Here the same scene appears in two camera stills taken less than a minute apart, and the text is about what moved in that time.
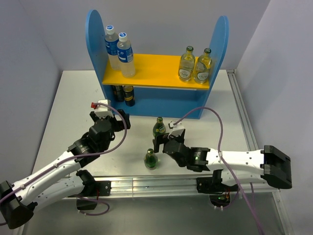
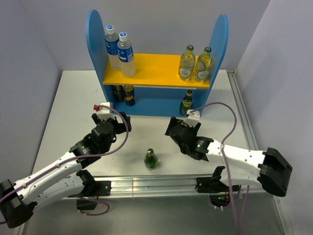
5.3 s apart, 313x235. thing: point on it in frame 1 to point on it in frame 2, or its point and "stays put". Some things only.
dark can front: [129, 95] stays put
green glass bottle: [159, 127] to [187, 103]
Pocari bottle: [111, 43] stays put
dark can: [119, 92] stays put
